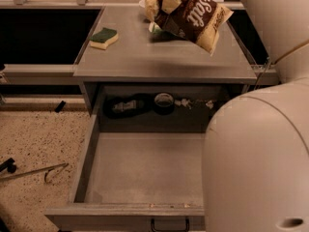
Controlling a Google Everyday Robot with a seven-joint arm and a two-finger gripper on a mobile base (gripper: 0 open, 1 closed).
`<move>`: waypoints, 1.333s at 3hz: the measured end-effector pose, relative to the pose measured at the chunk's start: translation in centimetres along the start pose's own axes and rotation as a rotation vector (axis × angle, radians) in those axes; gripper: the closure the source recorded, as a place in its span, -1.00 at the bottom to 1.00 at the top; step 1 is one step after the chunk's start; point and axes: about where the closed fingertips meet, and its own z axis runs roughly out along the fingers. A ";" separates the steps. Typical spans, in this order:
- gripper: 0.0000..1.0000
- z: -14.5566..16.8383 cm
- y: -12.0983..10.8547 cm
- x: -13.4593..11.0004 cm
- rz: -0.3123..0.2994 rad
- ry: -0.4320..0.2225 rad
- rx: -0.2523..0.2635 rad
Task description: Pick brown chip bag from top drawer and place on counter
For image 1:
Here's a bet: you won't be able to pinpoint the brown salt chip bag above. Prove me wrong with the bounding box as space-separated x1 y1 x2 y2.
145 0 233 54

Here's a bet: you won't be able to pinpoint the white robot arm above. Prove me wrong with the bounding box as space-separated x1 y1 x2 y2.
202 0 309 232

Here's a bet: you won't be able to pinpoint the green chip bag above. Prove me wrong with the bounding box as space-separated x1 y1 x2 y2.
149 22 167 36

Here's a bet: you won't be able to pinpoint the grey cabinet counter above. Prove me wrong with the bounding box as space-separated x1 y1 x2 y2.
74 4 256 110

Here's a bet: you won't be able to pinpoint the grey open top drawer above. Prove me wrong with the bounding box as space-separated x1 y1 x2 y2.
45 84 229 232

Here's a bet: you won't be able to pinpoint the green yellow sponge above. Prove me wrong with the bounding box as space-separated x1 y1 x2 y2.
90 27 119 50

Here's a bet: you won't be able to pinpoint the black tape roll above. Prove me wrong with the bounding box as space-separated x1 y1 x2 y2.
154 93 175 115

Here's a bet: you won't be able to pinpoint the crumpled white scraps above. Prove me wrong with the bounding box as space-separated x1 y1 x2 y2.
174 98 214 109

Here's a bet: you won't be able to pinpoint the metal hooked rod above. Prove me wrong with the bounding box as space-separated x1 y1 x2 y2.
0 163 69 183

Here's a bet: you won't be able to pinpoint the black clamp on floor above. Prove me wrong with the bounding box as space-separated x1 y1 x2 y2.
0 158 16 173

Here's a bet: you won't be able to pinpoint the black drawer handle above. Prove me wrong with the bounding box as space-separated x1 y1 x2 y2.
151 218 190 232

